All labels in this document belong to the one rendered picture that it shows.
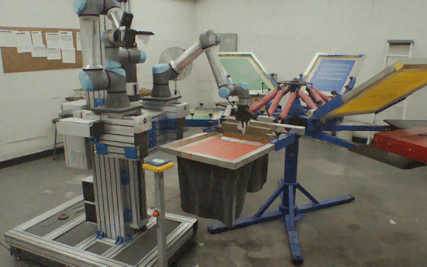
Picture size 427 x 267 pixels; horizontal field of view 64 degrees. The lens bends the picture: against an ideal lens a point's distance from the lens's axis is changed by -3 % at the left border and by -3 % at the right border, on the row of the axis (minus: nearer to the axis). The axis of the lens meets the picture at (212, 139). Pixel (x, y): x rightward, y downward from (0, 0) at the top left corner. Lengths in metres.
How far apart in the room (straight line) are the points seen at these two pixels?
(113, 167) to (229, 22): 5.51
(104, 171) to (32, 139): 3.26
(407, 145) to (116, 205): 1.91
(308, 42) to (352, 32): 0.80
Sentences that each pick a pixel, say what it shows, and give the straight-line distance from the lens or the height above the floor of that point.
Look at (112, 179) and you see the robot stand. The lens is 2.55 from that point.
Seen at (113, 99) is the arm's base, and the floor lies 1.31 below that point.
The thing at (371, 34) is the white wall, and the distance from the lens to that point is 6.41.
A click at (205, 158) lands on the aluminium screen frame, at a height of 0.98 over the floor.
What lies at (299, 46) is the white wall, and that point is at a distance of 6.78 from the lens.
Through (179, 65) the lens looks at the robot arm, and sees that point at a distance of 2.61.
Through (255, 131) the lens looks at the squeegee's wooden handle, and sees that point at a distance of 2.48.
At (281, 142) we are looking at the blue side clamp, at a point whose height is 0.99.
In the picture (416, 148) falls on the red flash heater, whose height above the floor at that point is 1.08.
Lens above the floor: 1.59
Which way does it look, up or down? 15 degrees down
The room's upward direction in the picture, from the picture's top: straight up
